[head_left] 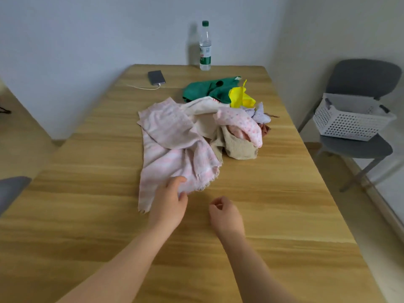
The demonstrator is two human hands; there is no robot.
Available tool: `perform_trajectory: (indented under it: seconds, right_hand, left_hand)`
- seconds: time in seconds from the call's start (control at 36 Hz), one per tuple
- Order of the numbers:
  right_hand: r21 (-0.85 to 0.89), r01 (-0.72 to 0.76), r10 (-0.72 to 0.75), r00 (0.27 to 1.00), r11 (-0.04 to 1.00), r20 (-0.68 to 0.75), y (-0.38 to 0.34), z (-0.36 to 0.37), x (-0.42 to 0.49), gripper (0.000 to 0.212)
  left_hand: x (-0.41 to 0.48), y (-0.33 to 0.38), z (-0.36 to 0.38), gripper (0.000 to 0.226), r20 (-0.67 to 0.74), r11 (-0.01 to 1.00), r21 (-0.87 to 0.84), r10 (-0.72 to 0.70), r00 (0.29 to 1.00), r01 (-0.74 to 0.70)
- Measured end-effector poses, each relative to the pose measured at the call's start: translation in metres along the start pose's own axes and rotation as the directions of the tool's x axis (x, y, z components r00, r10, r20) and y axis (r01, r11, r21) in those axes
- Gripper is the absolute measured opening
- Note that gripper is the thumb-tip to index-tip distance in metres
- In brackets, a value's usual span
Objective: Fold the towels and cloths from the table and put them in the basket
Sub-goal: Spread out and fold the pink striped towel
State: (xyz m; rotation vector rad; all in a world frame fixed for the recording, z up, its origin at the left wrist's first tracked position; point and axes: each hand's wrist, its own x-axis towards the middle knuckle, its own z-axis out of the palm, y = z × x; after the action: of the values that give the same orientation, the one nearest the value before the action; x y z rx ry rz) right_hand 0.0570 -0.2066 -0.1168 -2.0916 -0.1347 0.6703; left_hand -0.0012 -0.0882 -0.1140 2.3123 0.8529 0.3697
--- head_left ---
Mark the person's right hand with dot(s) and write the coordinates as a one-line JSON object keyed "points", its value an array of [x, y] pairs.
{"points": [[227, 220]]}

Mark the person's left hand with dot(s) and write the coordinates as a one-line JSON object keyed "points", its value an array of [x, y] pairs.
{"points": [[169, 208]]}

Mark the pale pink towel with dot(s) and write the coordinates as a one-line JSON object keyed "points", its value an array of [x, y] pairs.
{"points": [[164, 148]]}

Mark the tan brown towel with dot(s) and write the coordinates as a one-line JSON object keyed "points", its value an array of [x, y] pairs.
{"points": [[240, 151]]}

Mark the pink dotted cloth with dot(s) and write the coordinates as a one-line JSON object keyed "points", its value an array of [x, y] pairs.
{"points": [[243, 123]]}

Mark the small white towel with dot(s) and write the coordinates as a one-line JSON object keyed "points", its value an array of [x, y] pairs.
{"points": [[202, 105]]}

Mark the lilac dotted white cloth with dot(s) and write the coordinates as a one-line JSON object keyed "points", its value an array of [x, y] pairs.
{"points": [[260, 116]]}

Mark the green cloth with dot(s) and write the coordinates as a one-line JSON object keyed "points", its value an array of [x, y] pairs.
{"points": [[202, 89]]}

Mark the yellow cloth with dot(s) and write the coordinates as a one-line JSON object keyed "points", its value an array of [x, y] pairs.
{"points": [[240, 97]]}

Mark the white plastic basket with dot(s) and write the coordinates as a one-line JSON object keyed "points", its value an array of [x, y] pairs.
{"points": [[347, 126]]}

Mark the person's left forearm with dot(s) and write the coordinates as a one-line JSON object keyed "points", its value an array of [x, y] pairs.
{"points": [[120, 271]]}

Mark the person's right forearm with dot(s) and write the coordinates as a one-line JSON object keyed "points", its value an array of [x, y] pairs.
{"points": [[252, 274]]}

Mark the wooden table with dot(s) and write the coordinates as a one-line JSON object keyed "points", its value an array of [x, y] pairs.
{"points": [[79, 201]]}

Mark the grey smartphone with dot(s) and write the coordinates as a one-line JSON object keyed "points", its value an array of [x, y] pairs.
{"points": [[156, 77]]}

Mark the grey chair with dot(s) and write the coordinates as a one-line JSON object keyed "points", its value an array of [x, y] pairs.
{"points": [[363, 75], [12, 192]]}

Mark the clear green-label water bottle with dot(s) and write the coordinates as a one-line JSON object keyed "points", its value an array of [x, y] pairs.
{"points": [[205, 50]]}

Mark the black tripod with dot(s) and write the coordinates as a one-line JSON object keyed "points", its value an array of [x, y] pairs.
{"points": [[4, 111]]}

